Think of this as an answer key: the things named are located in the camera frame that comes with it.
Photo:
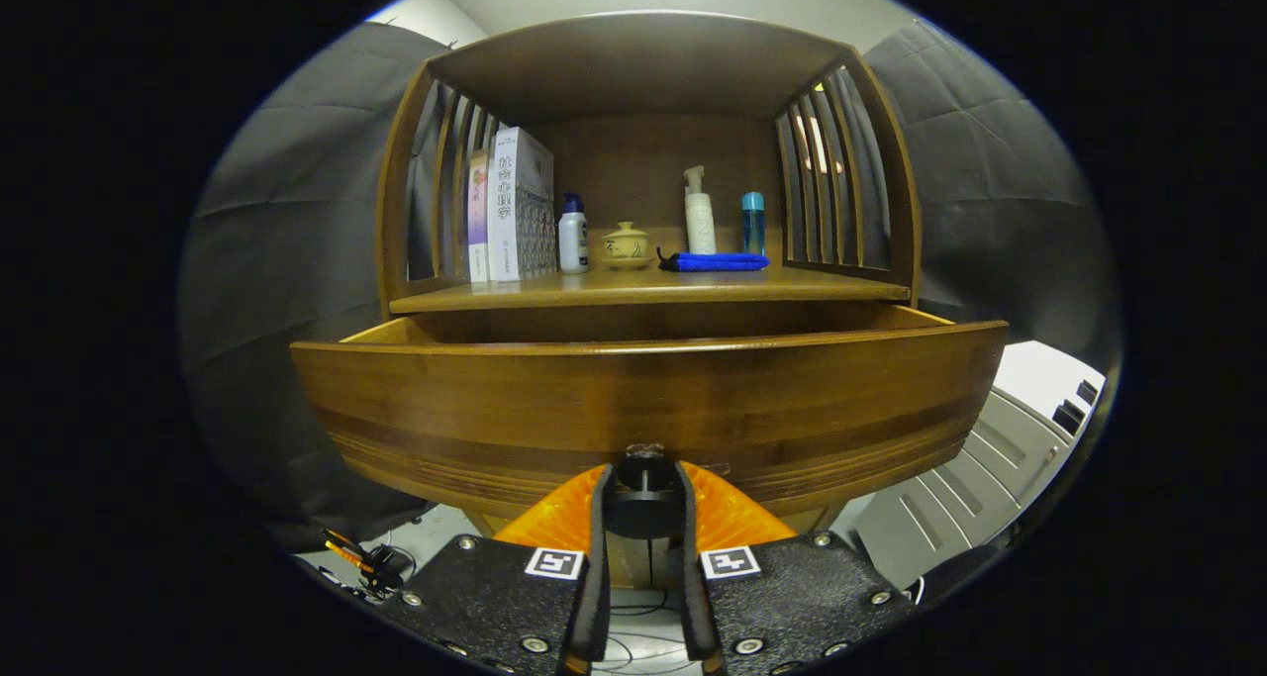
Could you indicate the white patterned book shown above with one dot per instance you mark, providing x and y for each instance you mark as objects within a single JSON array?
[{"x": 520, "y": 211}]

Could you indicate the blue folded cloth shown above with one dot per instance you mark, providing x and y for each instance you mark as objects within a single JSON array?
[{"x": 718, "y": 261}]

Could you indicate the orange black tool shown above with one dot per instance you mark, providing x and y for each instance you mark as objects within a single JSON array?
[{"x": 371, "y": 567}]

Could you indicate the white drawer unit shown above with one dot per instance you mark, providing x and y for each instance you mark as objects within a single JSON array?
[{"x": 990, "y": 448}]

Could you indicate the white bottle blue cap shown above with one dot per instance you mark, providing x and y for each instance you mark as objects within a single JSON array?
[{"x": 573, "y": 245}]

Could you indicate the clear blue bottle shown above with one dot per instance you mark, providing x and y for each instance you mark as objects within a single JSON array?
[{"x": 753, "y": 226}]

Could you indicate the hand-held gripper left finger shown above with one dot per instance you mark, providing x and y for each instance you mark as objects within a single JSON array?
[{"x": 601, "y": 577}]

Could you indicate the black backdrop cloth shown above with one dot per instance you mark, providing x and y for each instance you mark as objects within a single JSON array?
[{"x": 287, "y": 260}]

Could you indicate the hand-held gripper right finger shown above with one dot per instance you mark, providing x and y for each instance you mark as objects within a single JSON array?
[{"x": 690, "y": 577}]

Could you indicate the wooden cabinet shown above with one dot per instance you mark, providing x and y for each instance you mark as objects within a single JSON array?
[{"x": 643, "y": 72}]

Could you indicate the wooden countertop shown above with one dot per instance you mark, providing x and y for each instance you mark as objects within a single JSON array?
[{"x": 643, "y": 285}]

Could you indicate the wooden drawer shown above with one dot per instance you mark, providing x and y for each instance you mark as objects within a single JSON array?
[{"x": 643, "y": 399}]

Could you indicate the white pump bottle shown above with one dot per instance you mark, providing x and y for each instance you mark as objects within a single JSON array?
[{"x": 701, "y": 221}]

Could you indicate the purple pink book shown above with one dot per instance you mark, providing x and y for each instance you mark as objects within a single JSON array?
[{"x": 478, "y": 221}]

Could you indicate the yellow lidded tea cup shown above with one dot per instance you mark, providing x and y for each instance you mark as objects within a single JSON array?
[{"x": 626, "y": 247}]

